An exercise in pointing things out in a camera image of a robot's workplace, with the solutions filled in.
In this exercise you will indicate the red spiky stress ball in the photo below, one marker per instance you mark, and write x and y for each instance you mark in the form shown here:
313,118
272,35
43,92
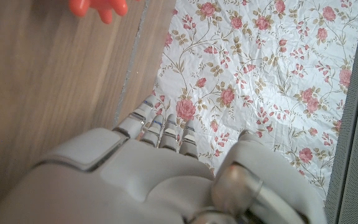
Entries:
104,6

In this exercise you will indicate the floral backdrop cloth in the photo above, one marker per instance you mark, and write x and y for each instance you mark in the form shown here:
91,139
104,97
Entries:
259,77

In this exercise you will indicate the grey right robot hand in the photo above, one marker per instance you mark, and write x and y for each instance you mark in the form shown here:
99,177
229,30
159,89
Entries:
141,183

